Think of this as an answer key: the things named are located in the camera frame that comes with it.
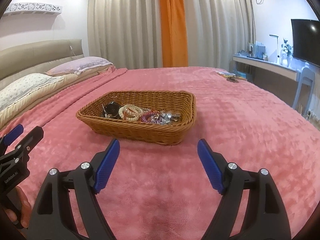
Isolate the colourful booklet on bed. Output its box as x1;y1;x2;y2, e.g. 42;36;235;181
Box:
216;71;247;83

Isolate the white carved wall shelf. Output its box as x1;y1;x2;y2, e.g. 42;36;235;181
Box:
3;3;62;16

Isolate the light blue bow clip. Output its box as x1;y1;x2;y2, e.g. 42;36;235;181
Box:
157;112;172;125

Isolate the light blue chair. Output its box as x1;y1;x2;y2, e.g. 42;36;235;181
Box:
292;62;316;111

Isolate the pink fleece blanket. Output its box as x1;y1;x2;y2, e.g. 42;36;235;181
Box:
0;65;320;240

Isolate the white desk lamp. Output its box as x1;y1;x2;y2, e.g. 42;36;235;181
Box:
269;34;281;58

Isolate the beige curtain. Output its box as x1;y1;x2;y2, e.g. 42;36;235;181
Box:
87;0;255;70

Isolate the white desk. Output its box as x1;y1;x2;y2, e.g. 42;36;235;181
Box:
232;55;301;108

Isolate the white floral pillow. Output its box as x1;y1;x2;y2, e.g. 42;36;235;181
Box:
1;73;64;111

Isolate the orange curtain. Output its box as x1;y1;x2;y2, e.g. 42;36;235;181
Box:
159;0;188;67

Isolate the cream spiral hair tie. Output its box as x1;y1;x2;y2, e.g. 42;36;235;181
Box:
118;103;144;123

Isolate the purple spiral hair tie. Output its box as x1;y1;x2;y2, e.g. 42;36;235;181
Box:
140;110;161;124

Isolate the black television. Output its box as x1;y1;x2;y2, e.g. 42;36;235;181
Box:
291;19;320;67

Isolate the white vase with plant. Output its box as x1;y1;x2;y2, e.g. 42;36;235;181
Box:
280;38;292;67

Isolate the left hand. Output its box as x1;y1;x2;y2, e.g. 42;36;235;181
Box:
4;186;32;228

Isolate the silver hair clip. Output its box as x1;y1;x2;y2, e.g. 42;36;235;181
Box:
169;113;181;122

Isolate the beige padded headboard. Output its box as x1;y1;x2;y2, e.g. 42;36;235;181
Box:
1;39;84;89

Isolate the red string bracelet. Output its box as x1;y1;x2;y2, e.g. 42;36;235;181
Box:
139;108;163;122

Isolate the brown wicker basket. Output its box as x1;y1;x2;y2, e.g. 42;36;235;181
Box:
76;90;196;145

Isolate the lilac pillow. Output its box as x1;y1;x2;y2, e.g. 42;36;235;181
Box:
46;56;113;76

